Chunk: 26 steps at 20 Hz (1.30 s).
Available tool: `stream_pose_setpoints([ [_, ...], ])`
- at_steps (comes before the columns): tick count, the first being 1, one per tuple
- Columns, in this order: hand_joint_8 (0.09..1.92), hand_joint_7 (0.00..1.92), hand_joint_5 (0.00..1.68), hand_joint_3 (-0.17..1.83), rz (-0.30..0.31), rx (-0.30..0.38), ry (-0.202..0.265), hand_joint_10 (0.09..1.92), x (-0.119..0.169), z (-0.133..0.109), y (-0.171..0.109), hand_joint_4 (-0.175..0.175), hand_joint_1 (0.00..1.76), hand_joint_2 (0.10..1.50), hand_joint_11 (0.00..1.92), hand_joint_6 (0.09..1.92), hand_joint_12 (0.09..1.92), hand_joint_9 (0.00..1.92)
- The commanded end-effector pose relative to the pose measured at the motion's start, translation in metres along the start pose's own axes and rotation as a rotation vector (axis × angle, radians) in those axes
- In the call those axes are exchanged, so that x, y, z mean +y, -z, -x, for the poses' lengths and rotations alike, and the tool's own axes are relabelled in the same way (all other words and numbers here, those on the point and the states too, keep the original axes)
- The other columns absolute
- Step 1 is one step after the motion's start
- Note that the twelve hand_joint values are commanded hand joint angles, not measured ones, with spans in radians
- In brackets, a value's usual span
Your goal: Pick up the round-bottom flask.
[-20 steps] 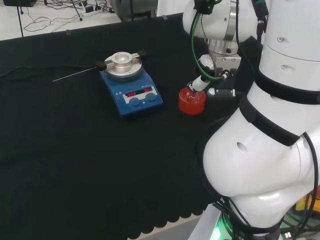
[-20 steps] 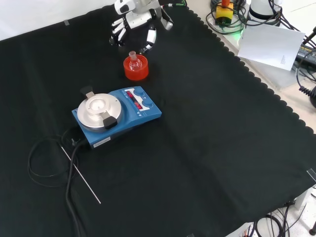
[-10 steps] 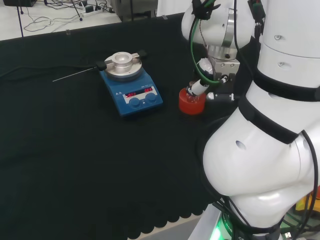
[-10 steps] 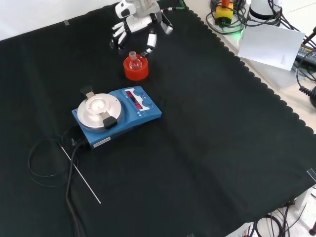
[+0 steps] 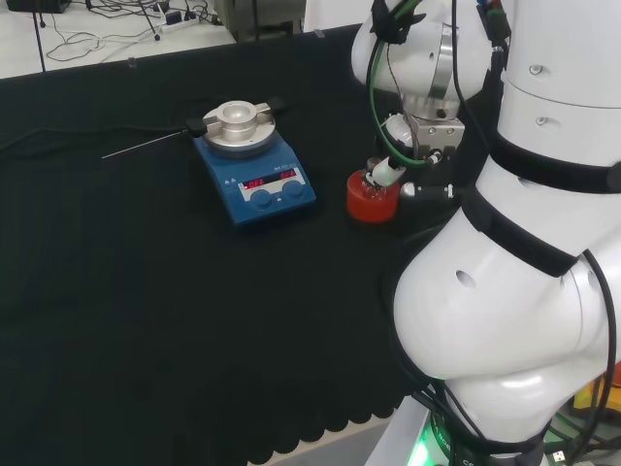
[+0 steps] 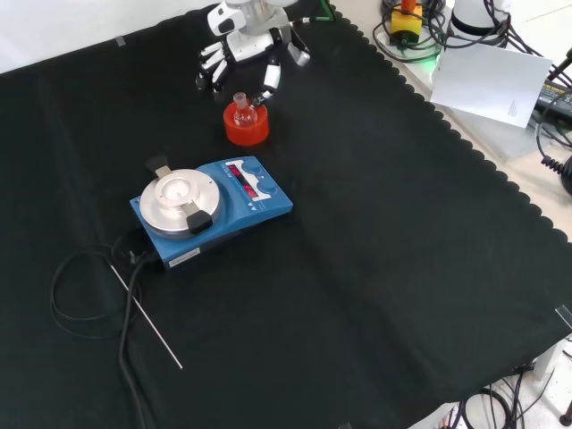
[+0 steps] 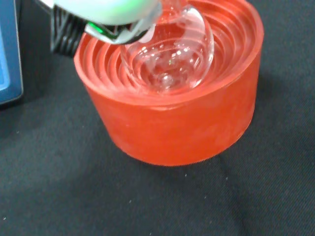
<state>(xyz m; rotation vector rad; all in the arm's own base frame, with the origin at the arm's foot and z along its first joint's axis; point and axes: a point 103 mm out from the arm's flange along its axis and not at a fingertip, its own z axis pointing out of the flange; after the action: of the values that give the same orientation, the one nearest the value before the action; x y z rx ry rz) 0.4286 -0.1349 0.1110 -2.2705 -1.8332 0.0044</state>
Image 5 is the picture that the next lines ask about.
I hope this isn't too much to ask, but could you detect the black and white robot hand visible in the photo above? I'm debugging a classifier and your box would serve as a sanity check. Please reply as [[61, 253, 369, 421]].
[[363, 112, 467, 201]]

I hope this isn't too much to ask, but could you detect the clear glass round-bottom flask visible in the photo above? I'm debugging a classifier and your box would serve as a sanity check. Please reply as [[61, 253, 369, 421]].
[[361, 159, 389, 201]]

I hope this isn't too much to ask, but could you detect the blue-base heater with metal block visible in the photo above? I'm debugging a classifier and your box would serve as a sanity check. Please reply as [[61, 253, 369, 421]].
[[186, 96, 318, 231]]

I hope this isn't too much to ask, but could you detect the grey metal cabinet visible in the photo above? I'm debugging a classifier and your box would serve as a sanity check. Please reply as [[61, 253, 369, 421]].
[[215, 0, 307, 43]]

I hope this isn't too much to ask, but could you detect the white power strip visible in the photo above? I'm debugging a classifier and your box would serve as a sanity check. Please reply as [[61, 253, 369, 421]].
[[159, 17, 200, 34]]

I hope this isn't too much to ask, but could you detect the yellow stop button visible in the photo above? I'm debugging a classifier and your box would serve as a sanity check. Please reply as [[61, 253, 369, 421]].
[[574, 378, 612, 414]]

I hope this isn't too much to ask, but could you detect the thin metal probe rod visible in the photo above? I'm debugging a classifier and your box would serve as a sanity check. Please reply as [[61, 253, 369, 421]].
[[101, 129, 193, 160]]

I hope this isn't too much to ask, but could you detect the black tripod leg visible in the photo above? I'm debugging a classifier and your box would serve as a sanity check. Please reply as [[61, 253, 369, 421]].
[[140, 0, 162, 43]]

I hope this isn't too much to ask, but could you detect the black bench cloth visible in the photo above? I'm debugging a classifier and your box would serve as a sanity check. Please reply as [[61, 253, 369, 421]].
[[0, 21, 486, 466]]

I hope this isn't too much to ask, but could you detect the black tripod pole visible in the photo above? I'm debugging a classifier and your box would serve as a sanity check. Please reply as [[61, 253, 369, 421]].
[[29, 0, 48, 73]]

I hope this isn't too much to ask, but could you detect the black computer tower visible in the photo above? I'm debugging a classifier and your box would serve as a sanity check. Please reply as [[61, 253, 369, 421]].
[[4, 0, 72, 15]]

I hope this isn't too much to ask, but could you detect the green robot cable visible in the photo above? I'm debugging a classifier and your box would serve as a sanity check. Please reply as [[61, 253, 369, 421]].
[[367, 0, 431, 171]]

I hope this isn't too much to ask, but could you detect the orange ribbed flask ring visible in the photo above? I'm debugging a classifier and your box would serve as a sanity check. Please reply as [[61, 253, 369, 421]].
[[345, 168, 400, 223]]

